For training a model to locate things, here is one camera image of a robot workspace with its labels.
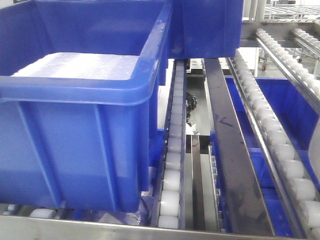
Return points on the far right roller track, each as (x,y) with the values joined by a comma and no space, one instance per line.
(305,82)

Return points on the right white roller track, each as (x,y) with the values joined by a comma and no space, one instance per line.
(293,183)

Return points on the white foam sheet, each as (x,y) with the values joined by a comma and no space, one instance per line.
(75,65)

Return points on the lower level blue crate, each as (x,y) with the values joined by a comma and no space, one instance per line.
(297,118)

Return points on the blue plastic crate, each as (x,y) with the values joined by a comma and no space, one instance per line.
(80,143)
(205,28)

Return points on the black wheeled base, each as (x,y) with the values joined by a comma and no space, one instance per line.
(191,104)

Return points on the white roller track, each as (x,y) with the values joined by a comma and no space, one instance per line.
(169,193)
(293,183)

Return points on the center white roller track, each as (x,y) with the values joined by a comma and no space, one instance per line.
(169,193)

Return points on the dark steel divider rail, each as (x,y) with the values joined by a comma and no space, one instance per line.
(245,205)

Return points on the front blue plastic crate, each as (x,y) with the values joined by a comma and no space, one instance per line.
(80,143)

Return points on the rear blue plastic crate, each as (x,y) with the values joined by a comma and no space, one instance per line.
(205,28)

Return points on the steel front frame bar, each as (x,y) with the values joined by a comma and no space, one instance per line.
(26,228)

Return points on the lower small roller track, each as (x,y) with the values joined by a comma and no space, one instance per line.
(218,216)

